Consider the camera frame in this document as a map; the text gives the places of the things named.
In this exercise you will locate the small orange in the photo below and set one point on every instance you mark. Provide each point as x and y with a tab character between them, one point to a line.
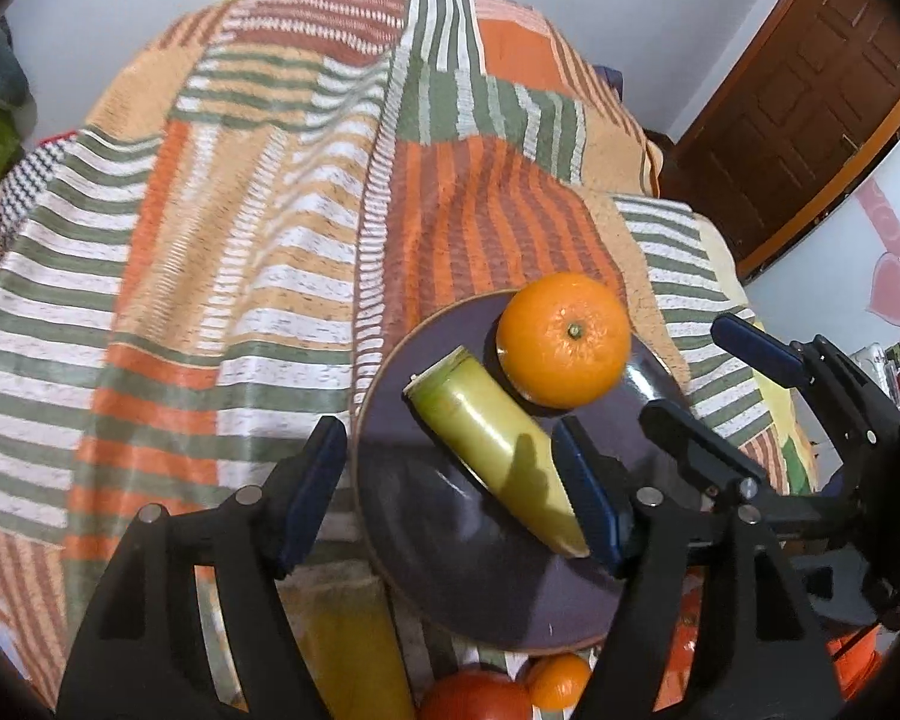
559	682

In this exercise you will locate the pink heart wall decoration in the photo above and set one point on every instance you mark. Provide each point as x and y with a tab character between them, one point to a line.
896	285

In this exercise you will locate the dark round plate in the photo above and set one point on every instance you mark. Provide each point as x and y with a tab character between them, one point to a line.
450	540

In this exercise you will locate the red tomato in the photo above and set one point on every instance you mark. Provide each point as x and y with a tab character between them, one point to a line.
476	699

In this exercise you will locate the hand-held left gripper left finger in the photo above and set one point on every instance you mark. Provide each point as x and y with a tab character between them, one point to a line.
311	495

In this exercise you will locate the dark blue cloth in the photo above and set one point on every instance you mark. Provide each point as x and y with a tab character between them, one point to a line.
610	81

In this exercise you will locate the orange plastic container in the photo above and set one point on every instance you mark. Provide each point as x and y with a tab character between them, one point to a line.
686	637

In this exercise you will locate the brown wooden door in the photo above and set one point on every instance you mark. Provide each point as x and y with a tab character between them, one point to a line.
817	90

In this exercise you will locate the yellow-green banana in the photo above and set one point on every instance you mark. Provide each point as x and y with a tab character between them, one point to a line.
487	442

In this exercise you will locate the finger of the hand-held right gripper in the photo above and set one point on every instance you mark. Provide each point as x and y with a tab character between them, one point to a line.
754	349
690	439

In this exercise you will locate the yellow banana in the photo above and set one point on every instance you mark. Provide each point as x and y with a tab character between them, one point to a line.
356	667

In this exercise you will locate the large orange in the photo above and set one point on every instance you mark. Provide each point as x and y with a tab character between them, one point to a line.
562	341

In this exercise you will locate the striped patchwork blanket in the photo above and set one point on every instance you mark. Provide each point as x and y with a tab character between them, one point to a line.
232	240

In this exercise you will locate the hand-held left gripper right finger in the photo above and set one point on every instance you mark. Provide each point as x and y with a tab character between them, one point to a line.
589	495

